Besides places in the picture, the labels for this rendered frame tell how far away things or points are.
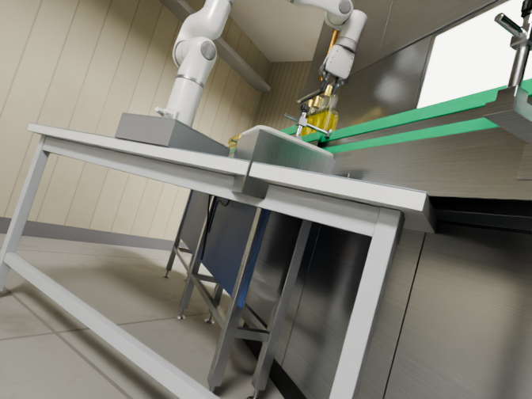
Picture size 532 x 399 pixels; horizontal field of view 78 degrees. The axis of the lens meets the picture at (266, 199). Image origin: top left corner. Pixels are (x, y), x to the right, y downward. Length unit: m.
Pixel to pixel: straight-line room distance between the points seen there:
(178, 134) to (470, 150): 0.72
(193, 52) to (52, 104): 2.09
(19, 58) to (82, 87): 0.45
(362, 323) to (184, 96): 0.83
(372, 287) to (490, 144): 0.32
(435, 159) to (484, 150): 0.09
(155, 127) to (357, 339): 0.77
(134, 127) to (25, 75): 2.01
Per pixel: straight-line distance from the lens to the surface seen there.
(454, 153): 0.70
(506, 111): 0.53
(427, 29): 1.29
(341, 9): 1.33
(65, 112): 3.17
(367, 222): 0.68
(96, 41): 3.33
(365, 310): 0.68
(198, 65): 1.16
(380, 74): 1.35
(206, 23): 1.23
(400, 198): 0.64
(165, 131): 1.00
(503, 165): 0.63
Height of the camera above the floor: 0.62
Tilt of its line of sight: 4 degrees up
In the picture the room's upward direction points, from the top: 16 degrees clockwise
